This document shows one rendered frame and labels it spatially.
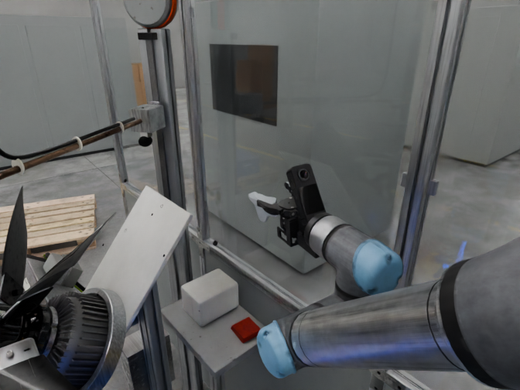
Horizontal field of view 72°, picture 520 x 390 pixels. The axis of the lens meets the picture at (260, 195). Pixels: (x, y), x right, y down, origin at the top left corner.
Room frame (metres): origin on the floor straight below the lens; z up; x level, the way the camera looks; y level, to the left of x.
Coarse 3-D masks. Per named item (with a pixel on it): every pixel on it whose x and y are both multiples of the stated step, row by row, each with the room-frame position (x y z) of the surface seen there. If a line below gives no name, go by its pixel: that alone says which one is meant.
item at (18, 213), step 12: (12, 216) 0.77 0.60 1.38; (24, 216) 0.89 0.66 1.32; (12, 228) 0.77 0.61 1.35; (24, 228) 0.87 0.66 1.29; (12, 240) 0.76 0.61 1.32; (24, 240) 0.85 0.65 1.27; (12, 252) 0.75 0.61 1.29; (24, 252) 0.82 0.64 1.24; (12, 264) 0.73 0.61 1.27; (24, 264) 0.79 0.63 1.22; (12, 276) 0.71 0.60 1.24; (24, 276) 0.77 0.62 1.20
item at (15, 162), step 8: (128, 120) 1.02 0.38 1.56; (104, 128) 0.91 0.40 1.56; (88, 136) 0.85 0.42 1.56; (64, 144) 0.77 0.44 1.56; (72, 144) 0.82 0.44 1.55; (80, 144) 0.81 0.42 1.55; (0, 152) 0.62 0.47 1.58; (32, 152) 0.69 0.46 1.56; (40, 152) 0.71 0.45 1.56; (48, 152) 0.73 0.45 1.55; (16, 160) 0.65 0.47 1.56; (24, 168) 0.65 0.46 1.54
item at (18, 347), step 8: (16, 344) 0.55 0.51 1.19; (24, 344) 0.55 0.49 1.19; (32, 344) 0.56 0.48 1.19; (0, 352) 0.53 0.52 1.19; (16, 352) 0.53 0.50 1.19; (24, 352) 0.54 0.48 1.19; (32, 352) 0.54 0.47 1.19; (0, 360) 0.51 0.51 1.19; (8, 360) 0.51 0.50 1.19; (16, 360) 0.52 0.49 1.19; (24, 360) 0.52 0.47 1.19; (0, 368) 0.49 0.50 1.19
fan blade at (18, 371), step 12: (36, 360) 0.52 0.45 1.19; (48, 360) 0.52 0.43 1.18; (0, 372) 0.48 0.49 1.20; (12, 372) 0.48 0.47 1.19; (24, 372) 0.48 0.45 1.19; (36, 372) 0.49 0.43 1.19; (48, 372) 0.49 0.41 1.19; (0, 384) 0.46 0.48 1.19; (12, 384) 0.46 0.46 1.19; (24, 384) 0.46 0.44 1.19; (36, 384) 0.46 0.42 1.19; (48, 384) 0.46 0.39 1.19; (60, 384) 0.47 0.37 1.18
